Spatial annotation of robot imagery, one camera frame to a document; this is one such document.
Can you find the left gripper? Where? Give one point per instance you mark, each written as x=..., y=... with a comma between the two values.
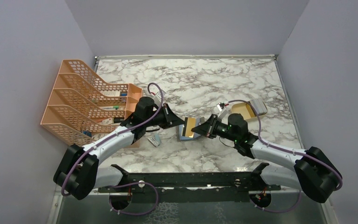
x=171, y=119

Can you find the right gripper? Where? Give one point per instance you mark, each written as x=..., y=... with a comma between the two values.
x=205, y=128

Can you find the grey card holder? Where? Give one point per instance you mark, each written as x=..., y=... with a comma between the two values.
x=180, y=128

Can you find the gold credit card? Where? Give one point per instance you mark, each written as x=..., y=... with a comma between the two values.
x=188, y=126

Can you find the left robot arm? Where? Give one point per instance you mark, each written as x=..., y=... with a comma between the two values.
x=79, y=171

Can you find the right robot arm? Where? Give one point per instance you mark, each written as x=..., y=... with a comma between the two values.
x=308, y=170

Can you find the yellow oval card tray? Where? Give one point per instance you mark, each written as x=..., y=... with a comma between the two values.
x=245, y=110

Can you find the small blue white clip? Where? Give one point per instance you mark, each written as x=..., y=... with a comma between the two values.
x=155, y=140

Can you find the orange mesh file organizer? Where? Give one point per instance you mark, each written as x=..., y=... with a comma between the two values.
x=82, y=106

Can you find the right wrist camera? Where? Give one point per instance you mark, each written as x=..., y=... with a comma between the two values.
x=222, y=107

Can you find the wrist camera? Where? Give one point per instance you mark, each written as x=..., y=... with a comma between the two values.
x=157, y=97
x=222, y=107

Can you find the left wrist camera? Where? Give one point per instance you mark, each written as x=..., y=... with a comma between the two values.
x=157, y=97

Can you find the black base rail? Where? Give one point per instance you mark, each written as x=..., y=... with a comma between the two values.
x=188, y=187

